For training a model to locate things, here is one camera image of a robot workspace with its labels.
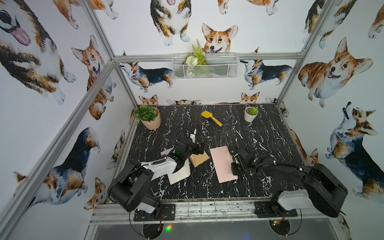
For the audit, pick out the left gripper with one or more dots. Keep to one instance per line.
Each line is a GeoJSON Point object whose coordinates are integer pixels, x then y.
{"type": "Point", "coordinates": [194, 147]}

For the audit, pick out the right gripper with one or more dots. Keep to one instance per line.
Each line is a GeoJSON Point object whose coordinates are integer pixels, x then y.
{"type": "Point", "coordinates": [233, 168]}

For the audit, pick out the pink envelope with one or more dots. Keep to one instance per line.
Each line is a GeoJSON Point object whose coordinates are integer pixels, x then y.
{"type": "Point", "coordinates": [222, 160]}

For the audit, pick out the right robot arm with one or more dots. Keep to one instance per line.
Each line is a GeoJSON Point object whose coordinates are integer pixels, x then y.
{"type": "Point", "coordinates": [318, 188]}

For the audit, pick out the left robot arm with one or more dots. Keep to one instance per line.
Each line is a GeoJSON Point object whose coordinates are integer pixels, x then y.
{"type": "Point", "coordinates": [130, 189]}

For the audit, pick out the brown kraft envelope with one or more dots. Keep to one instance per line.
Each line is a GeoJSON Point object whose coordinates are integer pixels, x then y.
{"type": "Point", "coordinates": [198, 159]}

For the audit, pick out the white envelope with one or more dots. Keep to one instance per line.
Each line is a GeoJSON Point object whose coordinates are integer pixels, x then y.
{"type": "Point", "coordinates": [181, 174]}

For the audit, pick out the yellow toy shovel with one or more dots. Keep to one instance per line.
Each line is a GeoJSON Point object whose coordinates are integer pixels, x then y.
{"type": "Point", "coordinates": [209, 115]}

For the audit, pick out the small plant in white pot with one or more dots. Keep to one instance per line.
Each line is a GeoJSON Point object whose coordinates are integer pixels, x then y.
{"type": "Point", "coordinates": [250, 114]}

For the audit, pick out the green plant in terracotta pot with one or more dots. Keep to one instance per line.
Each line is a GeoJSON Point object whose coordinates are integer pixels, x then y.
{"type": "Point", "coordinates": [149, 116]}

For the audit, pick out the fern and white flower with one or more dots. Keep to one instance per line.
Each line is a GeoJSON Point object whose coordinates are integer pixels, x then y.
{"type": "Point", "coordinates": [195, 58]}

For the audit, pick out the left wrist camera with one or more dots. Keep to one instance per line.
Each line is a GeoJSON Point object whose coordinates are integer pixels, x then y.
{"type": "Point", "coordinates": [193, 136]}

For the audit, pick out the aluminium front rail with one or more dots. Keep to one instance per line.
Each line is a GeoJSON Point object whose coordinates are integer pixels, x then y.
{"type": "Point", "coordinates": [183, 212]}

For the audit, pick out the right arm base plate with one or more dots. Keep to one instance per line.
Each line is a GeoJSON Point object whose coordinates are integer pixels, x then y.
{"type": "Point", "coordinates": [272, 210]}

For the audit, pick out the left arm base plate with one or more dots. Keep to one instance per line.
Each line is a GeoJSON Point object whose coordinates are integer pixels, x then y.
{"type": "Point", "coordinates": [165, 212]}

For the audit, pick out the white wire basket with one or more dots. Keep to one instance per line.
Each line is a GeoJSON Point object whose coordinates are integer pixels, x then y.
{"type": "Point", "coordinates": [215, 66]}

